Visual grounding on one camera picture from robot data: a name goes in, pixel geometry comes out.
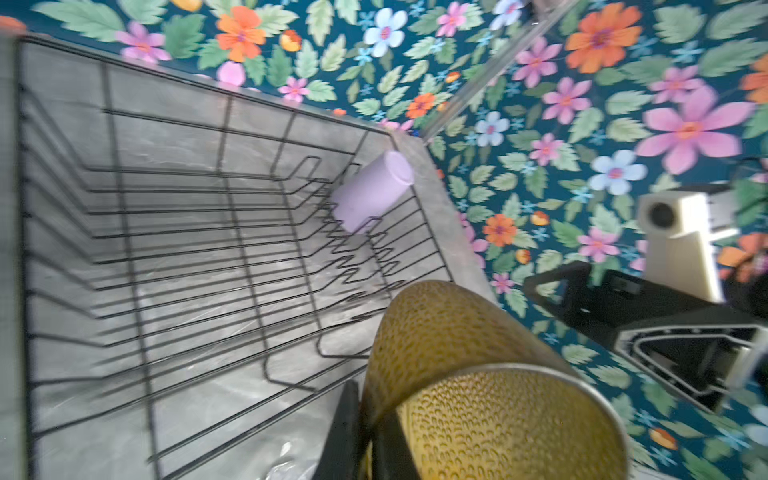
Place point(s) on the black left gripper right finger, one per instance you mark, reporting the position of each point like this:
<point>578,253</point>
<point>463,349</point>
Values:
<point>391,455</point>

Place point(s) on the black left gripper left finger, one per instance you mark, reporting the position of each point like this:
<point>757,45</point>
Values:
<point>339,459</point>

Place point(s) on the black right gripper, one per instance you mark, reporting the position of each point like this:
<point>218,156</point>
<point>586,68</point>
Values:
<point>700,351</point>

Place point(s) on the amber textured glass cup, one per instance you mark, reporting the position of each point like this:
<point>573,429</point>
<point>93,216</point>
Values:
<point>478,396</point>

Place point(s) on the lilac plastic cup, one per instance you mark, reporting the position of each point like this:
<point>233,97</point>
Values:
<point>371,192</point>

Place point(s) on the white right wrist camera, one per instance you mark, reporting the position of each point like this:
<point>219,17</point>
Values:
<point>681,226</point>

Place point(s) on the black wire dish rack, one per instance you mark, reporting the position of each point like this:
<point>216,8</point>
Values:
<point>191,308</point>

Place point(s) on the aluminium frame post right rear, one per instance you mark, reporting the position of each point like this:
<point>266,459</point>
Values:
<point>545,15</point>

